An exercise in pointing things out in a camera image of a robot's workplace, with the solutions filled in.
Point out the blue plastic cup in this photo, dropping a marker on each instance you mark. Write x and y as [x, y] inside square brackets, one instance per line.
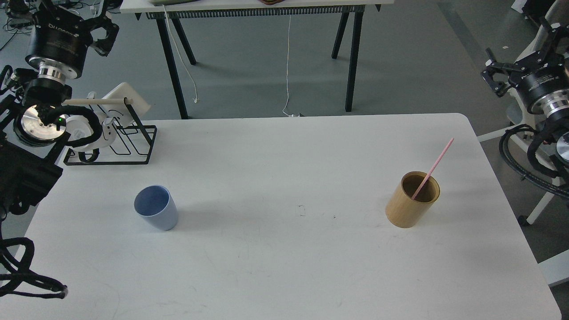
[156, 206]

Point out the white mug on rack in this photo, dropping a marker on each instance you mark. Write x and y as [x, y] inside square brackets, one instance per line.
[78, 128]

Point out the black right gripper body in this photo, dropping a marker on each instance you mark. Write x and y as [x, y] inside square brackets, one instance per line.
[542, 83]

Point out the brown bamboo cylinder holder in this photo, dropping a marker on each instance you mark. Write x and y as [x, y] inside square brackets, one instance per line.
[403, 210]

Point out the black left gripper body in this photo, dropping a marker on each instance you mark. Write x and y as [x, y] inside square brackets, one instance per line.
[60, 38]

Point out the white tilted mug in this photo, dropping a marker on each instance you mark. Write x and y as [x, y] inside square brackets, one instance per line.
[126, 95]

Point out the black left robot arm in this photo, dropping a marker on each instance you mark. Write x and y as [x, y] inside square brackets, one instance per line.
[33, 98]

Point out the black wire cup rack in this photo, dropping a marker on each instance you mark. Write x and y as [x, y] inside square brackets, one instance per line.
[133, 145]

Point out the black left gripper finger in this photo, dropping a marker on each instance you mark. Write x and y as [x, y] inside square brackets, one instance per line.
[104, 46]

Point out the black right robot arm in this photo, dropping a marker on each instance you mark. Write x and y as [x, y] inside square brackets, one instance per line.
[547, 153]

